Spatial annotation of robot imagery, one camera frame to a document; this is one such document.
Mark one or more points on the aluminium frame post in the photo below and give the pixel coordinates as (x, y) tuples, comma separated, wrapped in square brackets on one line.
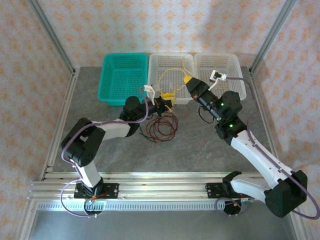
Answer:
[(272, 35), (50, 35)]

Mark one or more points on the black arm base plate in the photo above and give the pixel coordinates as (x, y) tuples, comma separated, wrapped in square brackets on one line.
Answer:
[(110, 190), (215, 191)]

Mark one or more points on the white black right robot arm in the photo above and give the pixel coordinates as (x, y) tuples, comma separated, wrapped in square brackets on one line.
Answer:
[(252, 155)]

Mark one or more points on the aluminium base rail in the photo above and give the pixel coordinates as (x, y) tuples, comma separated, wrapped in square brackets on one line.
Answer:
[(162, 185)]

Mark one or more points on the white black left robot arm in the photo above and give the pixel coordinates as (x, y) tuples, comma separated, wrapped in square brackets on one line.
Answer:
[(87, 155)]

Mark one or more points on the teal plastic basket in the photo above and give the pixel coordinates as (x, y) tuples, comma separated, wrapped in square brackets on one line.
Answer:
[(120, 75)]

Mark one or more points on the aluminium table side rail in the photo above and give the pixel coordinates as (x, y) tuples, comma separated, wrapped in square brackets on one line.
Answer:
[(262, 112), (60, 120)]

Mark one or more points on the white plastic basket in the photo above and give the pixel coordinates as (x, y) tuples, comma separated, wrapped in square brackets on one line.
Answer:
[(170, 82), (232, 65)]

